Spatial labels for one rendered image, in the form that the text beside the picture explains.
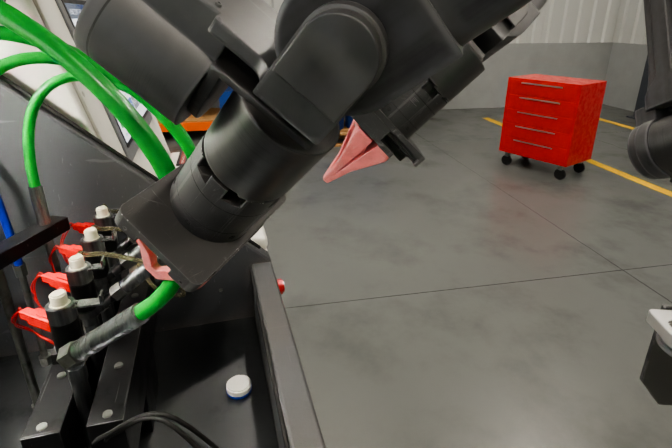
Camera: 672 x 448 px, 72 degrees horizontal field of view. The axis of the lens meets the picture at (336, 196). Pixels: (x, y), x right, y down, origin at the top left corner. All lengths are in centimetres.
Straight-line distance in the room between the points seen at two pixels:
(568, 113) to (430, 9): 432
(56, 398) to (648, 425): 195
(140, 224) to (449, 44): 20
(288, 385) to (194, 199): 40
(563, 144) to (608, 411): 282
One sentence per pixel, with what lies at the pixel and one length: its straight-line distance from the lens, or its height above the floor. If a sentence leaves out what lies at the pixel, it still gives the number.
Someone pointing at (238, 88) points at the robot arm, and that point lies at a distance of 22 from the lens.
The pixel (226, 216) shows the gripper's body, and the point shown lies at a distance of 27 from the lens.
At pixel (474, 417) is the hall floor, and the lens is 196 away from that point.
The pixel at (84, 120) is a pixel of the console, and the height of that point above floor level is 123.
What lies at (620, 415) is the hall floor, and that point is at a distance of 218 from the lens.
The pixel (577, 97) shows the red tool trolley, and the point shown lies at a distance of 445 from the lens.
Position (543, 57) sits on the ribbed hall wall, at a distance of 843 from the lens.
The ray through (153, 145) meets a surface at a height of 130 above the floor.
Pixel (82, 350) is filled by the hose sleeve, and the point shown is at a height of 112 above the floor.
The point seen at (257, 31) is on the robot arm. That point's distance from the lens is 23.
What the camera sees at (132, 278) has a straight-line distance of 63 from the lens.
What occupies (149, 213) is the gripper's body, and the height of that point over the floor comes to 128.
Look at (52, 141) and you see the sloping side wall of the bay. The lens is 84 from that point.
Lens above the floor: 139
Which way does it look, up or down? 21 degrees down
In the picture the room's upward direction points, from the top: straight up
